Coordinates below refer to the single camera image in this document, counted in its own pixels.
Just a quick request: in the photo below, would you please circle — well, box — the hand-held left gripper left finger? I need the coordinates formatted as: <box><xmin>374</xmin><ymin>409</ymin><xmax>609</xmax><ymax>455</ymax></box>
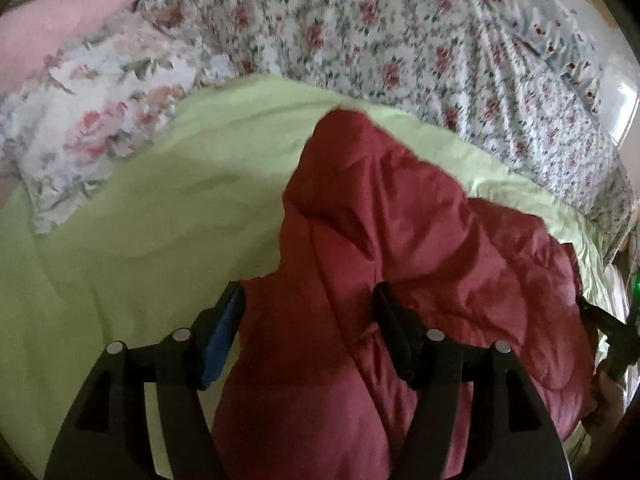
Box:
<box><xmin>44</xmin><ymin>280</ymin><xmax>247</xmax><ymax>480</ymax></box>

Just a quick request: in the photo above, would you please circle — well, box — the red quilted jacket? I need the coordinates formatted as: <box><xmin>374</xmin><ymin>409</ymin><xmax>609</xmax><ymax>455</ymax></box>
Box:
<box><xmin>210</xmin><ymin>107</ymin><xmax>601</xmax><ymax>480</ymax></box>

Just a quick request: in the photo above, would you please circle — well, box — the pink pillow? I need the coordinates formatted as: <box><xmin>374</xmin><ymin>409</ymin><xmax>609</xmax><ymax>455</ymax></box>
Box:
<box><xmin>0</xmin><ymin>0</ymin><xmax>156</xmax><ymax>96</ymax></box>

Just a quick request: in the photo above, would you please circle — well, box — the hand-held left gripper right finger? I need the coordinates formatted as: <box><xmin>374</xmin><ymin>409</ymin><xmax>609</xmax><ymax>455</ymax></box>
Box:
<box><xmin>372</xmin><ymin>281</ymin><xmax>571</xmax><ymax>480</ymax></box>

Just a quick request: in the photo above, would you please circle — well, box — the light green blanket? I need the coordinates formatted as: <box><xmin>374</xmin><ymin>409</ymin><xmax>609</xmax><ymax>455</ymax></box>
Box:
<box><xmin>0</xmin><ymin>74</ymin><xmax>618</xmax><ymax>480</ymax></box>

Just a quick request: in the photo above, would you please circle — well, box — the small rose print bedsheet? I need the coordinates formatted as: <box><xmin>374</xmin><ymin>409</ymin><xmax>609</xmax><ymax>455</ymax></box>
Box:
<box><xmin>150</xmin><ymin>0</ymin><xmax>636</xmax><ymax>266</ymax></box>

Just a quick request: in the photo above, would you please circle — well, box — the large flower print pillow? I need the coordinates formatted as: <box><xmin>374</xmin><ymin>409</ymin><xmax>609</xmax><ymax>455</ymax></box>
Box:
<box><xmin>0</xmin><ymin>10</ymin><xmax>236</xmax><ymax>236</ymax></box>

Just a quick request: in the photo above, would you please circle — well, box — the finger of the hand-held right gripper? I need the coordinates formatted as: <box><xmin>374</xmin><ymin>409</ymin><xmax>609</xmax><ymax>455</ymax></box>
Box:
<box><xmin>575</xmin><ymin>294</ymin><xmax>636</xmax><ymax>381</ymax></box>

